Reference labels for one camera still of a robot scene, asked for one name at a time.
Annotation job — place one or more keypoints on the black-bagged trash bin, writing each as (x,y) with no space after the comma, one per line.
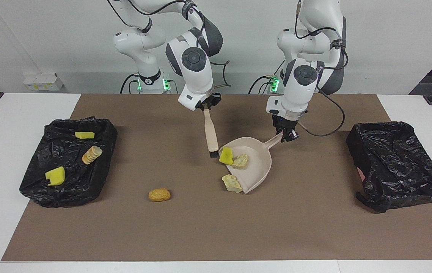
(68,182)

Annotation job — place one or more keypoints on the beige hand brush black bristles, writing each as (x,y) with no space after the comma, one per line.
(211,132)

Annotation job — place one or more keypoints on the brown bread roll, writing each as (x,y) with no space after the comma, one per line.
(159,195)

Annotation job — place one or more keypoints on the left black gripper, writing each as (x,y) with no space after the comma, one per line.
(285,124)

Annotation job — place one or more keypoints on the pale oval bread piece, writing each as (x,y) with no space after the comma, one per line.
(240,161)

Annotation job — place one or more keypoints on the sliced orange-crust bread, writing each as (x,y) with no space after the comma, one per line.
(91,154)

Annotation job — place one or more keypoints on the pale torn bread chunk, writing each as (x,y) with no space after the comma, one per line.
(231,183)

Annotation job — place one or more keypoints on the beige plastic dustpan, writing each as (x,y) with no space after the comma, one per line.
(257,167)

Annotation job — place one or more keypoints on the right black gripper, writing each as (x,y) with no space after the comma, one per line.
(212,101)

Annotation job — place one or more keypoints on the large notched yellow sponge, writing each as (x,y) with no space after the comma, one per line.
(55,176)

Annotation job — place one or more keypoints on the yellow sponge green edge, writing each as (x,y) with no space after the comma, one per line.
(84,135)

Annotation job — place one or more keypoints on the black-bagged bin pink rim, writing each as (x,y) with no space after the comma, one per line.
(394,167)

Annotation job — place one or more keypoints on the plain yellow sponge piece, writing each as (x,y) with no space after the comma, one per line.
(226,156)

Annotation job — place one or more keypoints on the white cardboard box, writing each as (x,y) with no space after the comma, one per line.
(43,81)

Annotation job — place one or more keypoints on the brown table mat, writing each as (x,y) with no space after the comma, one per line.
(216,235)

